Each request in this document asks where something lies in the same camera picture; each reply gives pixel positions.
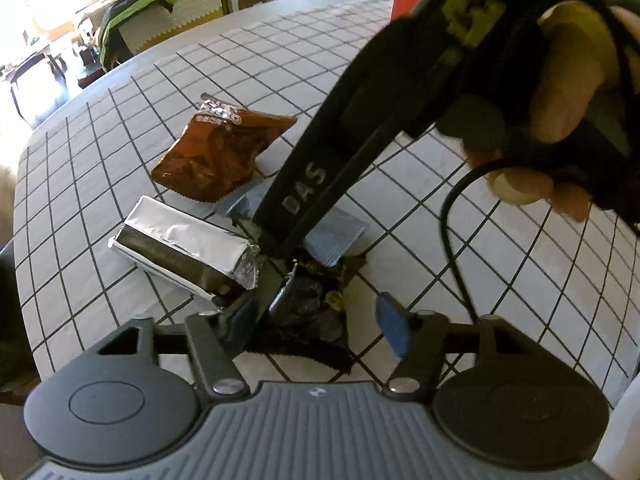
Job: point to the person's right hand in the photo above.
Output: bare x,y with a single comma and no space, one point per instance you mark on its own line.
565,75

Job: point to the green and black jacket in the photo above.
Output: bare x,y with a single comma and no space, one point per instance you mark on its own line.
145,5

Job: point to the beige armchair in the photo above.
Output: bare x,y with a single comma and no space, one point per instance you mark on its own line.
185,15

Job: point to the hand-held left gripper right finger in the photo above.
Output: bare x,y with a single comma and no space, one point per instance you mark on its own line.
392,325

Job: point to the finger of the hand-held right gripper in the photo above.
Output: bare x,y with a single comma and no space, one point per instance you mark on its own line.
295,195
340,195

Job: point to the silver foil packet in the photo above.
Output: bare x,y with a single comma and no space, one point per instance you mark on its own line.
180,240

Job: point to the wooden coffee table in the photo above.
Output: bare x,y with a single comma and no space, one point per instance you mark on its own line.
37,77

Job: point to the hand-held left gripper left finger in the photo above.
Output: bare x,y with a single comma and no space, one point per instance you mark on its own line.
241,316

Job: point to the brown snack bag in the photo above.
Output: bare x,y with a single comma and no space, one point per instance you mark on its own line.
215,155

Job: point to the dark olive snack packet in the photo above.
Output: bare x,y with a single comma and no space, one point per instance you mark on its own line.
312,310

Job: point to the blue-grey snack packet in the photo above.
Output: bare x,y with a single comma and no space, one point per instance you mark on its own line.
332,237

